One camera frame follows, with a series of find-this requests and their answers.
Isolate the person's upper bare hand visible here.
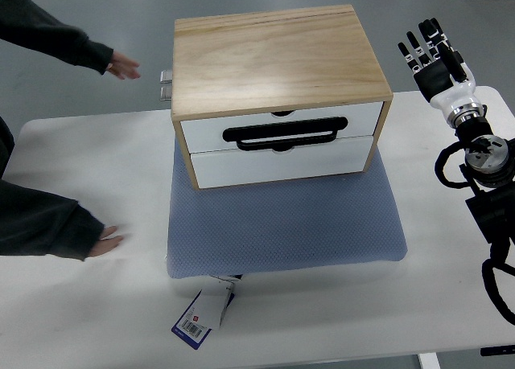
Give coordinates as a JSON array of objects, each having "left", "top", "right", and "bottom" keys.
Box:
[{"left": 105, "top": 51, "right": 141, "bottom": 80}]

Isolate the person's lower bare hand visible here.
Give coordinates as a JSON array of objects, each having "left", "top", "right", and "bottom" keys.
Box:
[{"left": 88, "top": 226, "right": 124, "bottom": 257}]

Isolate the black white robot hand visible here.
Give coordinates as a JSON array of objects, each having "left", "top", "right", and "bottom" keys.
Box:
[{"left": 398, "top": 18, "right": 486, "bottom": 129}]

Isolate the white top drawer black handle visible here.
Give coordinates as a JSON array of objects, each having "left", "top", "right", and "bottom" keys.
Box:
[{"left": 180, "top": 101, "right": 383, "bottom": 153}]

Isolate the dark upper sleeve forearm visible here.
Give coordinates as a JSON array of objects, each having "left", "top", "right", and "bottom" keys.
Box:
[{"left": 1, "top": 0, "right": 113, "bottom": 74}]

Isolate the dark lower sleeve forearm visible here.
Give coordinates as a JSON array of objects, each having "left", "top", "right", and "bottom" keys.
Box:
[{"left": 0, "top": 115, "right": 106, "bottom": 262}]

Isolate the white bottom drawer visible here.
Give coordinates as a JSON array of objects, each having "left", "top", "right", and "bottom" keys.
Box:
[{"left": 192, "top": 136, "right": 373, "bottom": 189}]

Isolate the wooden drawer cabinet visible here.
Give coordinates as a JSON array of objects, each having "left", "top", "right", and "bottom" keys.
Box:
[{"left": 171, "top": 5, "right": 393, "bottom": 189}]

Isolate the upper metal table clamp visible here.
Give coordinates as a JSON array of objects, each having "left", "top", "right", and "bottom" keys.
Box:
[{"left": 159, "top": 69, "right": 173, "bottom": 84}]

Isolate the metal table clamp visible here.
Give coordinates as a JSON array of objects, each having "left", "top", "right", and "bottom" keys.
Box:
[
  {"left": 159, "top": 69, "right": 173, "bottom": 84},
  {"left": 160, "top": 85, "right": 172, "bottom": 101}
]

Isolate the lower metal table clamp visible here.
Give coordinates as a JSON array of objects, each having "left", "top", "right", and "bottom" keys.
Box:
[{"left": 160, "top": 85, "right": 172, "bottom": 101}]

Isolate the blue white product tag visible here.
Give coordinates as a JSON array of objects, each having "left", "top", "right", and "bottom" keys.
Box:
[{"left": 171, "top": 275, "right": 242, "bottom": 350}]

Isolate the blue mesh cushion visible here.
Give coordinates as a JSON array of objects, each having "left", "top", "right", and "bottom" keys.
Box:
[{"left": 167, "top": 152, "right": 407, "bottom": 279}]

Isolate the black bar at table edge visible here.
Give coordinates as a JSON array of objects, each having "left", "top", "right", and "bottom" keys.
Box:
[{"left": 480, "top": 345, "right": 515, "bottom": 357}]

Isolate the white table leg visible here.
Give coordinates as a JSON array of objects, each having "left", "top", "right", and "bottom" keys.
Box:
[{"left": 418, "top": 352, "right": 441, "bottom": 369}]

